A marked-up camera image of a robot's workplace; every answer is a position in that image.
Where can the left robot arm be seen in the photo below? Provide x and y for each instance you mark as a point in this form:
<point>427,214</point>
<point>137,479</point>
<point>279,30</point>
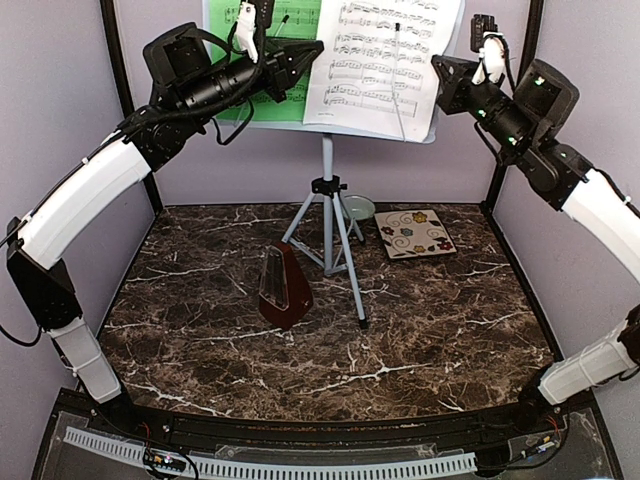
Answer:
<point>193,79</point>

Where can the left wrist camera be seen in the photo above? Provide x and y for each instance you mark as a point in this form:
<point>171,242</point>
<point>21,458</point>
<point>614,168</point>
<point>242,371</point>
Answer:
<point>252,14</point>

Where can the red wooden metronome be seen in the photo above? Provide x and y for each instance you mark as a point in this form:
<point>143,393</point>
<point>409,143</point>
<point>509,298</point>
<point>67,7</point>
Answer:
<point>285,295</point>

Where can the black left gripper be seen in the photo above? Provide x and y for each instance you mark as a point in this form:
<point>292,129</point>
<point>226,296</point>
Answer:
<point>284,70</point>

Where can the left black frame post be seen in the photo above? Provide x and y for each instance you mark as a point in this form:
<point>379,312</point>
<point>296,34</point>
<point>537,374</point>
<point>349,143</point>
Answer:
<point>114,46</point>

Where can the white sheet music page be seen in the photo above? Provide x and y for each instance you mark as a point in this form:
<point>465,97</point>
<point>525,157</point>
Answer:
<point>375,73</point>

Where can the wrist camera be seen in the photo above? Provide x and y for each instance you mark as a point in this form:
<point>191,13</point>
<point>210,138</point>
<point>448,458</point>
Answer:
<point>488,42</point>
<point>252,14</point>

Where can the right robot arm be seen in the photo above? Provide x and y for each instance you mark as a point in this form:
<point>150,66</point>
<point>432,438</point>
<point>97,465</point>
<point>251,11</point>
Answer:
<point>525,125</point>

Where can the light blue music stand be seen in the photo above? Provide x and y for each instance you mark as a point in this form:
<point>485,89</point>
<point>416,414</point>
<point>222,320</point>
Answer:
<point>300,19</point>

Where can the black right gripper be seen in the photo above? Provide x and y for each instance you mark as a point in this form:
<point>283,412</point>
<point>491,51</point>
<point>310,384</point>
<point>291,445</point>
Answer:
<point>451,100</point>

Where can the white slotted cable duct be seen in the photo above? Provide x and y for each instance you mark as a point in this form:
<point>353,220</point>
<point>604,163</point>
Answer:
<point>245,463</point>

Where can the floral square plate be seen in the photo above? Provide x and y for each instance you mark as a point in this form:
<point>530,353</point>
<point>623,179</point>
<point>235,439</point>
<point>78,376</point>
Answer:
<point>410,234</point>

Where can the small circuit board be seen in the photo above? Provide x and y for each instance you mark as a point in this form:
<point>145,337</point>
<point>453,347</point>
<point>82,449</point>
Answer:
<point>162,461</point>

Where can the celadon green bowl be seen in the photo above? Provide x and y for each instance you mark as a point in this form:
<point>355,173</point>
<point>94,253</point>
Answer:
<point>358,207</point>

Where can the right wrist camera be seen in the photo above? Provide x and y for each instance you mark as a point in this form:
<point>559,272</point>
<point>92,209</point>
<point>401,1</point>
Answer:
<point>488,42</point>

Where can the black front rail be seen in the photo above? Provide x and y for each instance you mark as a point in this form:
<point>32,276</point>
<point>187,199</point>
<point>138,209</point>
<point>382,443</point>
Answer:
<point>489,429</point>

